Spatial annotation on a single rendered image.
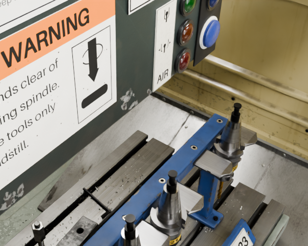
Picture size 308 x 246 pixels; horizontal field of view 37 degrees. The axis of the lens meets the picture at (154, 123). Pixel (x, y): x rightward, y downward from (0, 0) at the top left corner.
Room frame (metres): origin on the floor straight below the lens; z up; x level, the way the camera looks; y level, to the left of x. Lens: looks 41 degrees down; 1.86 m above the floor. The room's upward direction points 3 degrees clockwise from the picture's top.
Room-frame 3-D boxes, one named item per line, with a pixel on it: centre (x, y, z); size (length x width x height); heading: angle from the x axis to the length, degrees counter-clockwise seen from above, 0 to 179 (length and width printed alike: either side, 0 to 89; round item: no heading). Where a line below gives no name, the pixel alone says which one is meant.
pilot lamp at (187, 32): (0.39, -0.03, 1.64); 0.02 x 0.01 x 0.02; 146
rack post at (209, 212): (0.76, -0.14, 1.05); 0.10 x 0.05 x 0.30; 56
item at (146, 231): (0.45, 0.00, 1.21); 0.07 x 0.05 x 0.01; 56
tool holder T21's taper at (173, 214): (0.50, -0.03, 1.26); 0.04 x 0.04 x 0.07
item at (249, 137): (0.73, -0.19, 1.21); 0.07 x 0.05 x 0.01; 56
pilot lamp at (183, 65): (0.39, -0.03, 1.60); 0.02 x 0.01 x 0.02; 146
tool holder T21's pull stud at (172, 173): (0.50, -0.03, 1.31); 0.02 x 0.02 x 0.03
